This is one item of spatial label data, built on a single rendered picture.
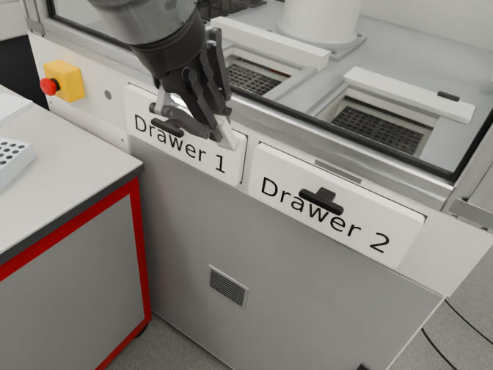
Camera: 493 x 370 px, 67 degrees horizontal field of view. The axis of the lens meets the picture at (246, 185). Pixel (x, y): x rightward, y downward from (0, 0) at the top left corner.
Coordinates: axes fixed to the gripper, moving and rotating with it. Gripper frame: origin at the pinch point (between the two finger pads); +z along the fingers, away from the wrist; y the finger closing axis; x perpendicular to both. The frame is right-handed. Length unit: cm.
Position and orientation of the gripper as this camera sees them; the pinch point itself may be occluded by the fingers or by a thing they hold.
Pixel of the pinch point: (221, 132)
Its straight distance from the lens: 53.4
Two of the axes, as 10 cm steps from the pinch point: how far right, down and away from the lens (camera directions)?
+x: -8.7, -3.1, 3.9
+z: 2.4, 4.2, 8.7
